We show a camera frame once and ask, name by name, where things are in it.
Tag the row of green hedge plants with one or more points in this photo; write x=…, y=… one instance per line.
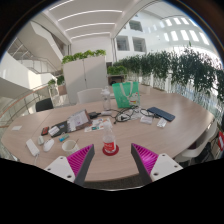
x=173, y=66

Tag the clear red-labelled water bottle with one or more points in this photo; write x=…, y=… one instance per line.
x=109, y=140

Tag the glass railing wooden handrail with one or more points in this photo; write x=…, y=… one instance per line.
x=23, y=103

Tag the green tote bag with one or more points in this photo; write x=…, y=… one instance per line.
x=121, y=95

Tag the white power strip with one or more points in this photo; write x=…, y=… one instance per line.
x=32, y=147

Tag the black office chair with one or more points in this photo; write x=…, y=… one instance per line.
x=44, y=104

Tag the white paper card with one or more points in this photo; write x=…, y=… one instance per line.
x=53, y=130

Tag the clear shaker bottle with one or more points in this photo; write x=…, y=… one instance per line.
x=106, y=98

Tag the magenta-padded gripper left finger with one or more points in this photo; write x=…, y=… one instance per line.
x=56, y=166

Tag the group of ceiling lights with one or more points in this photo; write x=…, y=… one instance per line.
x=86, y=20

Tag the brown planter with plants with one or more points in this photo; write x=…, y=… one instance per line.
x=57, y=86

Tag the green plants atop cabinet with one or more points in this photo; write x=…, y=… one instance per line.
x=83, y=55

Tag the dark red phone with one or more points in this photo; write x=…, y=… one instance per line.
x=45, y=130

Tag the white table-side chair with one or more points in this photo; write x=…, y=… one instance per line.
x=196, y=151

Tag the black tablet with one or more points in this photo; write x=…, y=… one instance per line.
x=61, y=126

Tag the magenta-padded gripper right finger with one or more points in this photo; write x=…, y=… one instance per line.
x=165, y=165

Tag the white computer mouse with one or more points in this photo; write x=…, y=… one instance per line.
x=48, y=145

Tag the white paper note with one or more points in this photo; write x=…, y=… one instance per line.
x=16, y=127

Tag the small white case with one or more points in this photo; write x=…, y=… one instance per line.
x=40, y=140

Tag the open paper booklet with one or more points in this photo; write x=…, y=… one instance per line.
x=78, y=119

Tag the flat round red coaster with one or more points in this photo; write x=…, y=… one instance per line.
x=115, y=152

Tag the white cabinet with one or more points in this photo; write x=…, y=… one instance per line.
x=85, y=76

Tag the colourful leaflet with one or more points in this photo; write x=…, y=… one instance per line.
x=96, y=126

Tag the white grid-pattern cup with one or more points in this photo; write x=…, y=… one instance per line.
x=70, y=146

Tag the small clear plastic bag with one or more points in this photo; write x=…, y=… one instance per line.
x=161, y=122

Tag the white tissue packet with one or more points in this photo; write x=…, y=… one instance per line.
x=146, y=119

